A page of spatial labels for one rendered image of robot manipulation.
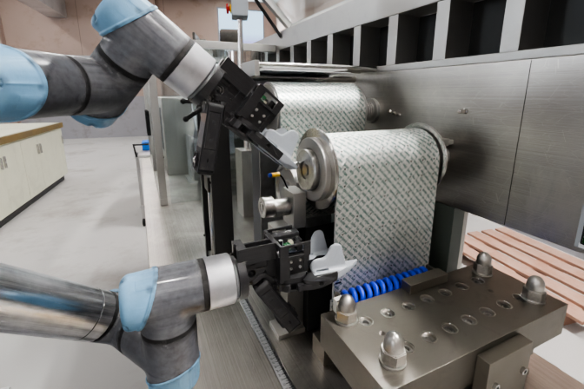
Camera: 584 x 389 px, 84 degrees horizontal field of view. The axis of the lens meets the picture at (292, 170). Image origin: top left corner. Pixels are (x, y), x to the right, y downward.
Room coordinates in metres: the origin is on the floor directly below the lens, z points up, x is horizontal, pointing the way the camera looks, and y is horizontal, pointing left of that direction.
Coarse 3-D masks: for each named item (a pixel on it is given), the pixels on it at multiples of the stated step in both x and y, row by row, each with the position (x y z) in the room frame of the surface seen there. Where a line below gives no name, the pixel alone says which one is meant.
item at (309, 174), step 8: (304, 152) 0.56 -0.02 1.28; (312, 152) 0.55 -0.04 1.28; (296, 160) 0.59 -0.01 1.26; (304, 160) 0.56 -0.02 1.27; (312, 160) 0.54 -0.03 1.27; (304, 168) 0.56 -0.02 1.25; (312, 168) 0.53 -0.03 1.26; (320, 168) 0.53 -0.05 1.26; (304, 176) 0.57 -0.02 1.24; (312, 176) 0.53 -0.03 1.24; (320, 176) 0.53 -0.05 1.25; (304, 184) 0.56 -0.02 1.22; (312, 184) 0.53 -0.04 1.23
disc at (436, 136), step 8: (408, 128) 0.70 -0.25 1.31; (416, 128) 0.68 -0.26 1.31; (424, 128) 0.66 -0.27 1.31; (432, 128) 0.65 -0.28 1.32; (432, 136) 0.64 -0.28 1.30; (440, 136) 0.63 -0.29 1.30; (440, 144) 0.62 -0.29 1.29; (440, 152) 0.62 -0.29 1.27; (440, 160) 0.62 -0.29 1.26; (440, 168) 0.62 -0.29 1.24; (440, 176) 0.62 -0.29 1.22
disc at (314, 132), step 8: (312, 128) 0.58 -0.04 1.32; (304, 136) 0.60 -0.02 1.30; (312, 136) 0.58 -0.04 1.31; (320, 136) 0.55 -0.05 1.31; (328, 144) 0.53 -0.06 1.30; (328, 152) 0.52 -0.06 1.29; (336, 160) 0.51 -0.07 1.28; (336, 168) 0.50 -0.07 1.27; (336, 176) 0.50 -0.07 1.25; (336, 184) 0.50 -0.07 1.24; (328, 192) 0.52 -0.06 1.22; (336, 192) 0.51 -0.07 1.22; (328, 200) 0.52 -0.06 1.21; (320, 208) 0.55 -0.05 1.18
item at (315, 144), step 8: (304, 144) 0.58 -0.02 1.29; (312, 144) 0.56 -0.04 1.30; (320, 144) 0.54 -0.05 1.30; (320, 152) 0.53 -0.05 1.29; (320, 160) 0.53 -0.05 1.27; (328, 160) 0.52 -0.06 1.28; (328, 168) 0.52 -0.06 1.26; (328, 176) 0.51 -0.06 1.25; (320, 184) 0.53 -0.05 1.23; (328, 184) 0.52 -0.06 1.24; (312, 192) 0.55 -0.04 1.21; (320, 192) 0.53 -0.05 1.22; (312, 200) 0.55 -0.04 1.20; (320, 200) 0.54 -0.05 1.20
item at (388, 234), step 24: (432, 192) 0.61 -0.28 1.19; (336, 216) 0.52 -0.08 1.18; (360, 216) 0.54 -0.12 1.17; (384, 216) 0.56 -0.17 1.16; (408, 216) 0.59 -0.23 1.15; (432, 216) 0.61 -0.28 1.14; (336, 240) 0.52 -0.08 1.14; (360, 240) 0.54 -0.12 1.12; (384, 240) 0.56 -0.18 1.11; (408, 240) 0.59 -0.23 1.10; (360, 264) 0.54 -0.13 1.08; (384, 264) 0.56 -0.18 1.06; (408, 264) 0.59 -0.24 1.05; (336, 288) 0.52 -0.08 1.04
